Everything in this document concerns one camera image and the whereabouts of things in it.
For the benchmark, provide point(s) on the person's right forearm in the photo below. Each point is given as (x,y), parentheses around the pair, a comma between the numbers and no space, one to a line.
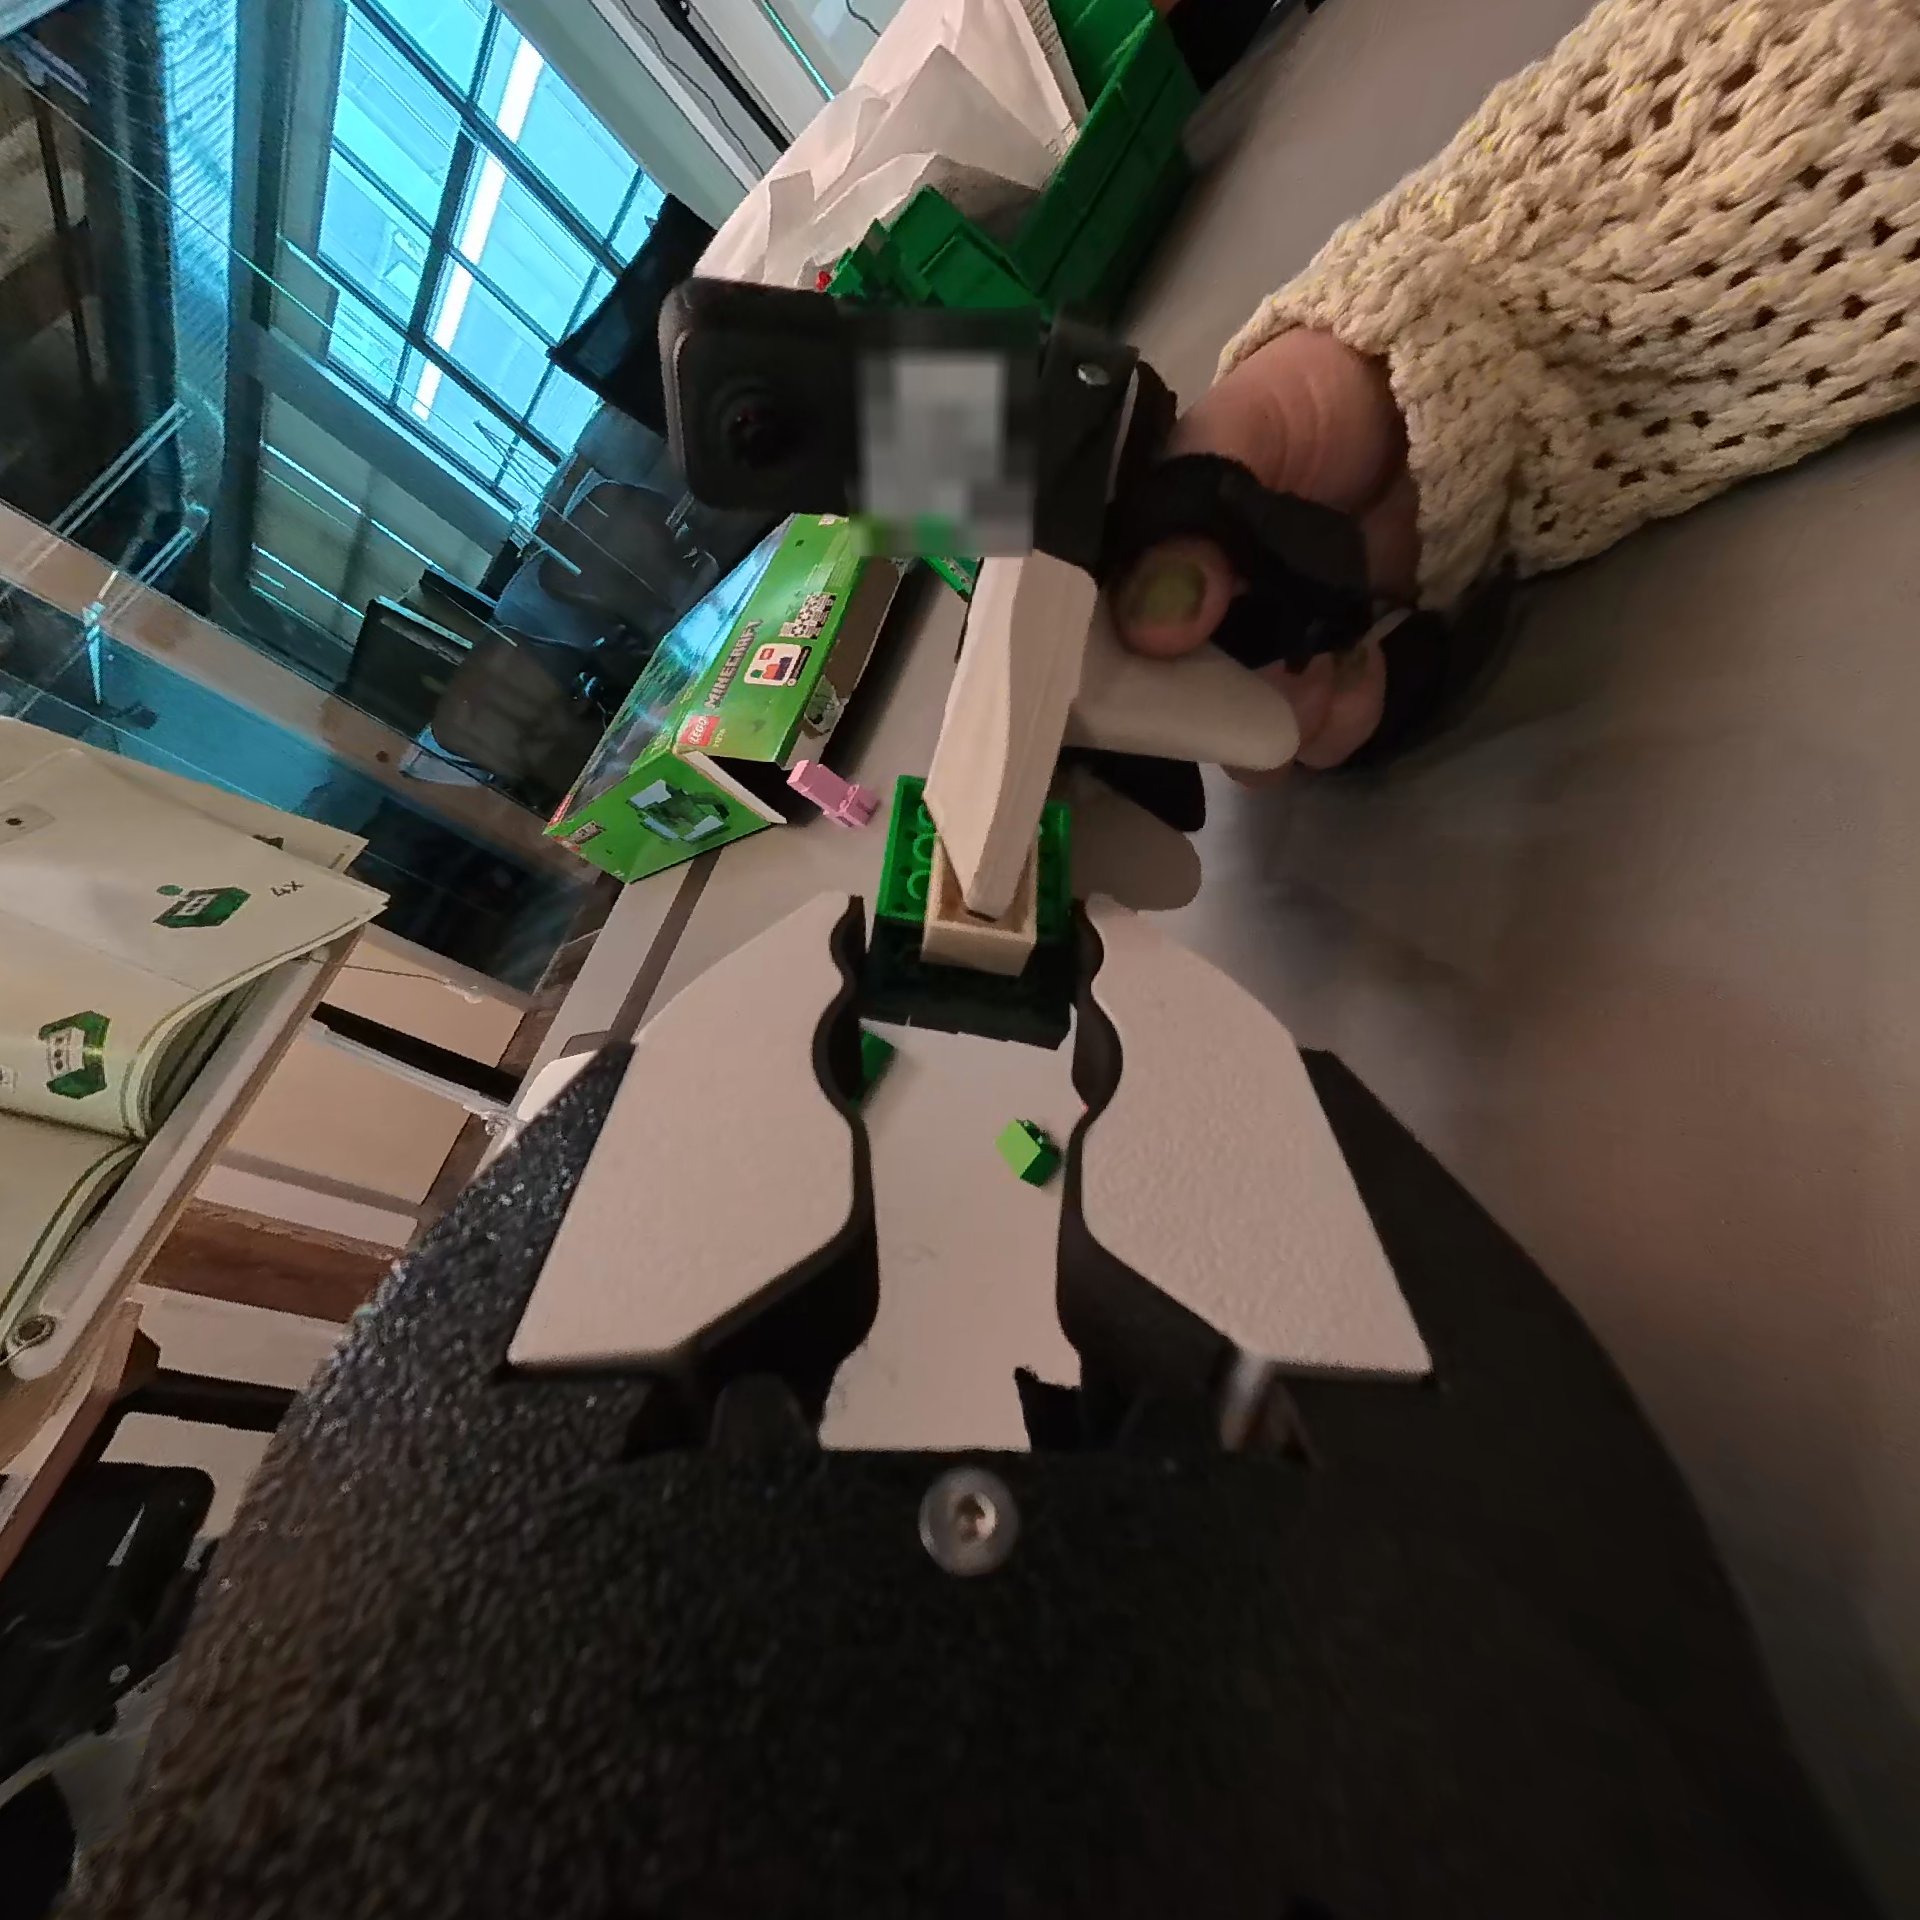
(1620,271)

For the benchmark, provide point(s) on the group of black mesh chairs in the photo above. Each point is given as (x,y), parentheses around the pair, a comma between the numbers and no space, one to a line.
(524,630)

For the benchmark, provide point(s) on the pink lego pig figure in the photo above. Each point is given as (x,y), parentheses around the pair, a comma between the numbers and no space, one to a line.
(832,793)

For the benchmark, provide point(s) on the bright green lego brick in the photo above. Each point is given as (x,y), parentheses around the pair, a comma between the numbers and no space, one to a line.
(875,1067)

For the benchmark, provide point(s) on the pale green instruction booklet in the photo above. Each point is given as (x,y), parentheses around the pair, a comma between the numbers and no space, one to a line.
(150,962)

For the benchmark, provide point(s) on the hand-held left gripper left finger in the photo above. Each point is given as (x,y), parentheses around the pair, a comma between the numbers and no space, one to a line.
(705,1201)

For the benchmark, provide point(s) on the small green lego block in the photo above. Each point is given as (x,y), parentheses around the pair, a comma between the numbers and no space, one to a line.
(1028,1153)

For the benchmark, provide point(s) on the green lego creeper figure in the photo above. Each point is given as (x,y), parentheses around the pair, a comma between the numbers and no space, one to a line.
(931,255)

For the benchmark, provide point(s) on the person's right hand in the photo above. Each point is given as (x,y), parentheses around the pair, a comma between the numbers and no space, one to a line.
(1319,421)

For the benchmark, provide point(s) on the green and grey lego panel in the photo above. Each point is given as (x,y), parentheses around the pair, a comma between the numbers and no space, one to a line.
(908,855)

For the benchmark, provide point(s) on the green plastic crate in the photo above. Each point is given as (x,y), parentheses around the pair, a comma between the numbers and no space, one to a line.
(1118,135)

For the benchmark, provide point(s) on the white paper bag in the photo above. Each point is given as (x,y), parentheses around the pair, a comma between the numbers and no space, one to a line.
(902,135)

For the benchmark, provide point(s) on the green toy set box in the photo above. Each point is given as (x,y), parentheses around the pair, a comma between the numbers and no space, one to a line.
(721,676)

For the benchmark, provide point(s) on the black high-back chair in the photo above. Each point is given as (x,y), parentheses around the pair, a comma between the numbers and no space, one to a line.
(628,330)

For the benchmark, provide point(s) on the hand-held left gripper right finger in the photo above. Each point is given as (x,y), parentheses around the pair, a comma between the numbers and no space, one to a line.
(1243,1215)

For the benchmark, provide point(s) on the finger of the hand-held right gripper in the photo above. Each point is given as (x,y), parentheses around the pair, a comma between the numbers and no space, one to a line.
(1004,722)

